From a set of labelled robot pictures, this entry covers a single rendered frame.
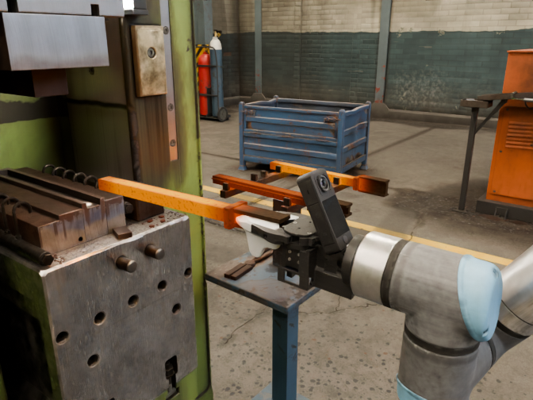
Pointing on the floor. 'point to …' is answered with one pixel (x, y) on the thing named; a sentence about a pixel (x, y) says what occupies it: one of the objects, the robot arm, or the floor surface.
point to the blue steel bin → (304, 133)
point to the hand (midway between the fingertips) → (246, 214)
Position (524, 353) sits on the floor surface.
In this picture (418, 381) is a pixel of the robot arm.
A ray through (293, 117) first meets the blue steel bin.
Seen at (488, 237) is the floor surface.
